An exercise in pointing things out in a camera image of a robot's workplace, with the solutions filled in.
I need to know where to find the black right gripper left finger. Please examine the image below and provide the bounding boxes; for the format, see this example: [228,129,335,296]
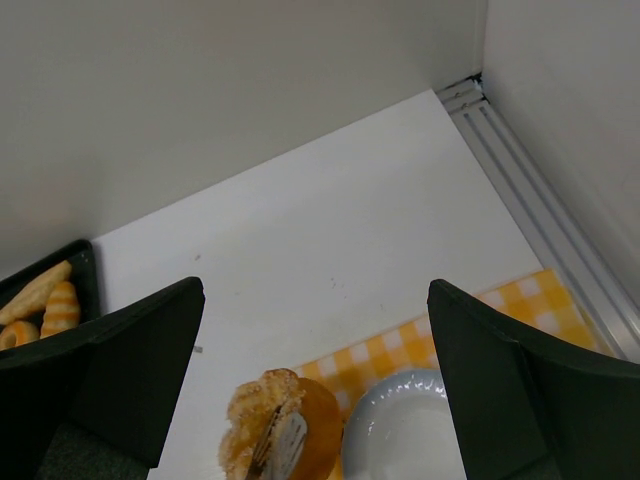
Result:
[1,277,205,479]

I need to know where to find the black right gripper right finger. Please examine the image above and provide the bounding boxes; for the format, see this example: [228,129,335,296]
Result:
[427,279,639,479]

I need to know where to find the sugared orange round cake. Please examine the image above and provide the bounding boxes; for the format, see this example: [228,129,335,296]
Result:
[218,368,343,480]

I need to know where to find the striped bread roll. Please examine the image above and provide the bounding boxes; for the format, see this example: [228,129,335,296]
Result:
[40,281,81,339]

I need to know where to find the yellow checkered cloth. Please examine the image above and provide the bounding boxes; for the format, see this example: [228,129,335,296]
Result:
[294,268,601,480]

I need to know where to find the long flat pastry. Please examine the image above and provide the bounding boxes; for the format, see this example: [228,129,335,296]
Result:
[0,260,72,326]

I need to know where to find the white plate blue rim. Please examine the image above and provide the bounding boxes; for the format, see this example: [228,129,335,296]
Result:
[341,369,466,480]

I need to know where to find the black baking tray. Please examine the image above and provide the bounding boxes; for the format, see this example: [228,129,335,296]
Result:
[1,240,102,328]

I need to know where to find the orange ring donut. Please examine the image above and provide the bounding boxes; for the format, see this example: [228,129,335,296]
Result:
[0,321,40,351]

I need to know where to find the aluminium right rail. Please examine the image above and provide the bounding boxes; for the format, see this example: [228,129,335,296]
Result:
[436,75,639,363]

